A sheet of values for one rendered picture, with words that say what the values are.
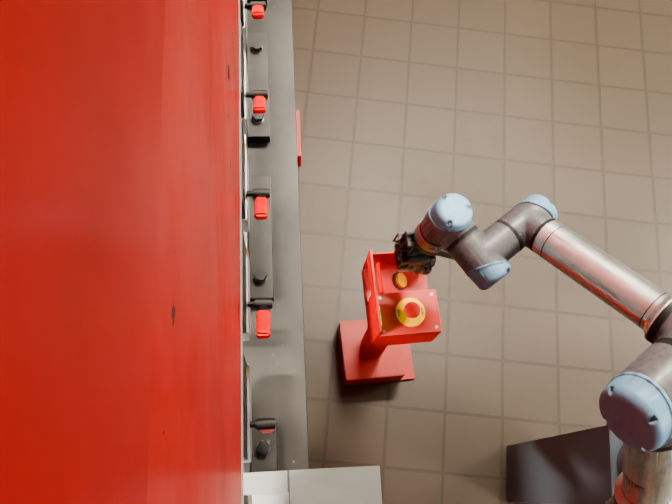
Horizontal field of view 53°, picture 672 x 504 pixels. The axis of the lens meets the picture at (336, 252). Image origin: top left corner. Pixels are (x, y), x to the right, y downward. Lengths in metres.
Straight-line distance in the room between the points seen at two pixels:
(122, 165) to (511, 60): 2.90
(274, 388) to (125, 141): 1.34
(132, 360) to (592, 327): 2.53
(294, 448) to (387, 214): 1.30
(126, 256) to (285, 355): 1.35
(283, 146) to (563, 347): 1.37
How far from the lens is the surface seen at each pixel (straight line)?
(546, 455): 2.12
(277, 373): 1.50
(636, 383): 1.16
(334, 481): 1.36
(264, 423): 1.11
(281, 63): 1.80
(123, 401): 0.16
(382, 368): 2.29
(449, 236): 1.31
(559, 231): 1.34
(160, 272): 0.33
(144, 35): 0.21
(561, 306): 2.64
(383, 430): 2.39
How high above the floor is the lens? 2.35
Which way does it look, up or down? 70 degrees down
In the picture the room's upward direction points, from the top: 12 degrees clockwise
